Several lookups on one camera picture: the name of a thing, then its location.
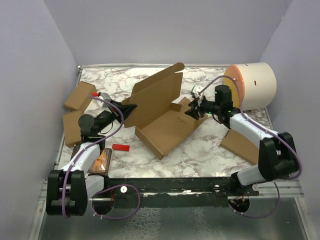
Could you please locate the red flat block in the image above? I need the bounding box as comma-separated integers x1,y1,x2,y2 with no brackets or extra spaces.
112,144,130,152

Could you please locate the white cylinder container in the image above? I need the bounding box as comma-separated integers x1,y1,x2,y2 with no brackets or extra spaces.
222,62,277,111

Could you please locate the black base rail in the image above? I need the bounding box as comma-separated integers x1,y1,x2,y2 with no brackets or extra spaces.
91,177,259,209

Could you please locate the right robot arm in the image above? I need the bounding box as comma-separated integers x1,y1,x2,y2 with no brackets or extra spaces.
185,85,300,196

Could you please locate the aluminium frame profile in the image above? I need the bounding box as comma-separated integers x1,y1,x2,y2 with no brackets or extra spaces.
251,179,304,198

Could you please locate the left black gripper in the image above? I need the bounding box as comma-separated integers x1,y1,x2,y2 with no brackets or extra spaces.
96,98,137,134

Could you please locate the cardboard box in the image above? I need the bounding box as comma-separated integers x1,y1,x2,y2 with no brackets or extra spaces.
62,110,83,148
122,62,208,160
220,129,259,165
63,81,97,113

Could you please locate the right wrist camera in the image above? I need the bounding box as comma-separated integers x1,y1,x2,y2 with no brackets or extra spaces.
190,85,203,99

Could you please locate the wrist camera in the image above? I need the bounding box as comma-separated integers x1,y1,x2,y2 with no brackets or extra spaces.
190,85,203,99
91,92,112,108

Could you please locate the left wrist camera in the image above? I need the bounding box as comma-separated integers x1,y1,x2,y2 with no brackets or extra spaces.
91,92,112,108

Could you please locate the purple cable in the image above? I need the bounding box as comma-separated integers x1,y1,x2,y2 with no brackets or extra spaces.
199,76,303,181
62,94,125,219

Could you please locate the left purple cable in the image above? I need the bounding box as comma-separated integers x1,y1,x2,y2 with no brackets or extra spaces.
62,94,125,219

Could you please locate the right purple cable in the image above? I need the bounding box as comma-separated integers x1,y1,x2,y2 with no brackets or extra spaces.
199,76,303,181

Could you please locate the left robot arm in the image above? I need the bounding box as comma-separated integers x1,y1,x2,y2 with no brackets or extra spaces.
46,100,137,218

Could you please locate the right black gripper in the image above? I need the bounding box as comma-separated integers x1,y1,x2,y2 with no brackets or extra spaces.
184,94,221,120

